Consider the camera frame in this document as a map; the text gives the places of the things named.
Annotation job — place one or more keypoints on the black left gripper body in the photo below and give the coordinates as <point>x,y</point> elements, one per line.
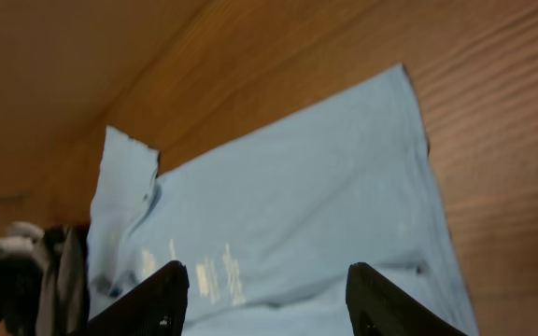
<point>20,278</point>

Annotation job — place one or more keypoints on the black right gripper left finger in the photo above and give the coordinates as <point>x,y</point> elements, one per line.
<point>156,307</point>

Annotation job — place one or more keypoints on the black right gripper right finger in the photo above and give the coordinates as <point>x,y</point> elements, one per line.
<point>377,307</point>

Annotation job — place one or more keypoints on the light blue printed t-shirt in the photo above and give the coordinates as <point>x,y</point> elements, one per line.
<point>268,224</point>

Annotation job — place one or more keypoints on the grey folded garment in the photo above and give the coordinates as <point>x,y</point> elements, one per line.
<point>64,299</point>

